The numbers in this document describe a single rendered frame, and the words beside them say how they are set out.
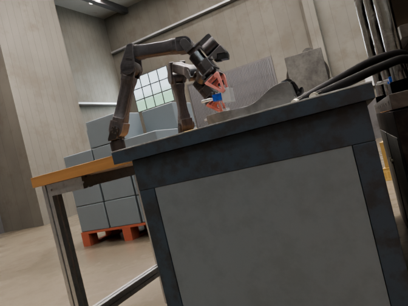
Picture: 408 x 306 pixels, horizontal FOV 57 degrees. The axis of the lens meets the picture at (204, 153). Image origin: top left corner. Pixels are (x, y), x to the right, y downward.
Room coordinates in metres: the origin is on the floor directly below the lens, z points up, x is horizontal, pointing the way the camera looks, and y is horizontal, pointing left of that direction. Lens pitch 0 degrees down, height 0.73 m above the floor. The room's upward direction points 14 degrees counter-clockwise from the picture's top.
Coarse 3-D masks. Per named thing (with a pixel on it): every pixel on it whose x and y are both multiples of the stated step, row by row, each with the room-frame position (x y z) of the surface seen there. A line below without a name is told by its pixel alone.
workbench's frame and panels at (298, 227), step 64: (256, 128) 0.91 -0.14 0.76; (320, 128) 0.86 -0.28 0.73; (192, 192) 1.00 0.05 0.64; (256, 192) 0.94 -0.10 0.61; (320, 192) 0.88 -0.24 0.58; (384, 192) 0.83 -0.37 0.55; (192, 256) 1.02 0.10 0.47; (256, 256) 0.95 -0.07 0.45; (320, 256) 0.89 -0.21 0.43; (384, 256) 0.84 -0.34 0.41
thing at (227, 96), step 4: (228, 88) 1.43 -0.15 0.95; (232, 88) 1.47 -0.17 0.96; (224, 92) 1.44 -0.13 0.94; (228, 92) 1.44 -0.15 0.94; (232, 92) 1.46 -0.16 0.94; (212, 96) 1.47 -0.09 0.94; (216, 96) 1.46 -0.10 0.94; (220, 96) 1.45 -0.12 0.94; (224, 96) 1.44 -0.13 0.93; (228, 96) 1.44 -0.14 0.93; (232, 96) 1.46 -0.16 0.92; (204, 100) 1.50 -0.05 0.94; (208, 100) 1.49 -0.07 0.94; (212, 100) 1.49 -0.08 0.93; (216, 100) 1.46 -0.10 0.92; (220, 100) 1.47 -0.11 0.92; (224, 100) 1.45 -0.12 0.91; (228, 100) 1.44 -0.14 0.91; (232, 100) 1.45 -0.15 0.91
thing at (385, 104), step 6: (390, 96) 1.41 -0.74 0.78; (396, 96) 1.40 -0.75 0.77; (402, 96) 1.39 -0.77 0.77; (378, 102) 2.06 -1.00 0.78; (384, 102) 1.67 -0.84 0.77; (390, 102) 1.41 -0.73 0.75; (396, 102) 1.40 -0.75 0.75; (402, 102) 1.40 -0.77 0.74; (378, 108) 2.19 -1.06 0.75; (384, 108) 1.75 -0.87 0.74; (390, 108) 1.46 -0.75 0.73; (396, 108) 1.40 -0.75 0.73
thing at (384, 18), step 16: (384, 0) 1.42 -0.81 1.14; (384, 16) 1.43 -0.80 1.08; (368, 32) 2.49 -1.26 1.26; (384, 32) 1.44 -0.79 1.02; (368, 48) 2.50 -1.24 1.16; (384, 48) 1.46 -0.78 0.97; (400, 48) 1.42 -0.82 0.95; (400, 64) 1.42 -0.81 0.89; (400, 80) 1.41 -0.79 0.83; (384, 96) 2.48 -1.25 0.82
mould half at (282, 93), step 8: (272, 88) 1.50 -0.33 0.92; (280, 88) 1.49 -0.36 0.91; (288, 88) 1.47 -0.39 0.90; (264, 96) 1.51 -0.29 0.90; (272, 96) 1.50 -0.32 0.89; (280, 96) 1.49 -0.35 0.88; (288, 96) 1.48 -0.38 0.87; (296, 96) 1.54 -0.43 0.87; (256, 104) 1.53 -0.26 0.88; (264, 104) 1.52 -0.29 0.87; (272, 104) 1.50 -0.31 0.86; (280, 104) 1.49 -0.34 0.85; (224, 112) 1.58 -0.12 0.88; (232, 112) 1.57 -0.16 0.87; (240, 112) 1.56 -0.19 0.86; (248, 112) 1.54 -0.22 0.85; (208, 120) 1.61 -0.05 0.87; (216, 120) 1.60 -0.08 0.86; (224, 120) 1.59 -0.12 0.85
